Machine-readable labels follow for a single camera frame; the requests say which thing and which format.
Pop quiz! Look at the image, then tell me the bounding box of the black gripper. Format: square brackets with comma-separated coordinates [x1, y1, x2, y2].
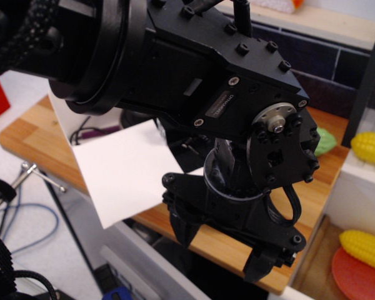
[162, 139, 306, 283]

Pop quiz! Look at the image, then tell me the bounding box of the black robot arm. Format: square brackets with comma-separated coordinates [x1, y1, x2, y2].
[0, 1, 319, 283]

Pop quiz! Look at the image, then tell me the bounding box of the white cardboard box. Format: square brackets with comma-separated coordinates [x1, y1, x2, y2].
[47, 92, 204, 230]

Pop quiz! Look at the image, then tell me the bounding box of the orange plastic plate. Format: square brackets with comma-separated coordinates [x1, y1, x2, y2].
[331, 247, 375, 299]

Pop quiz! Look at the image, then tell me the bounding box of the white storage shelf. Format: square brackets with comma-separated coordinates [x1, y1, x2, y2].
[282, 111, 375, 300]

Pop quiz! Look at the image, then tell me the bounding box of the green toy vegetable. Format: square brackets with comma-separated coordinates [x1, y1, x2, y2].
[314, 127, 337, 157]

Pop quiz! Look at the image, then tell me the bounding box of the lower yellow toy corn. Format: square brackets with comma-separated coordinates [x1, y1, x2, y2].
[339, 229, 375, 269]

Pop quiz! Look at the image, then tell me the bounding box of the yellow toy corn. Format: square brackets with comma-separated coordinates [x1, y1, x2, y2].
[351, 132, 375, 164]
[339, 229, 375, 269]

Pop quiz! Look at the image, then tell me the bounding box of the upper yellow toy corn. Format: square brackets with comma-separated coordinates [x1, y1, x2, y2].
[351, 132, 375, 164]

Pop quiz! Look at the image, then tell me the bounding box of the wooden board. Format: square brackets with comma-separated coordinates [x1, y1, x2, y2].
[0, 97, 349, 294]

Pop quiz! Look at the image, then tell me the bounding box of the metal clamp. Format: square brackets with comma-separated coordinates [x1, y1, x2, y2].
[0, 162, 68, 206]

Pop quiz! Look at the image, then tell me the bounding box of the black metal post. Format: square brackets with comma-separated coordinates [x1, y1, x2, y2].
[341, 43, 375, 148]

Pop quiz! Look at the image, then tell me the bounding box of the black braided cable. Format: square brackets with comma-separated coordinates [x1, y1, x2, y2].
[9, 270, 58, 300]

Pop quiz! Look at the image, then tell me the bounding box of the blue cable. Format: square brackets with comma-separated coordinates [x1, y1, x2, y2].
[0, 203, 60, 254]

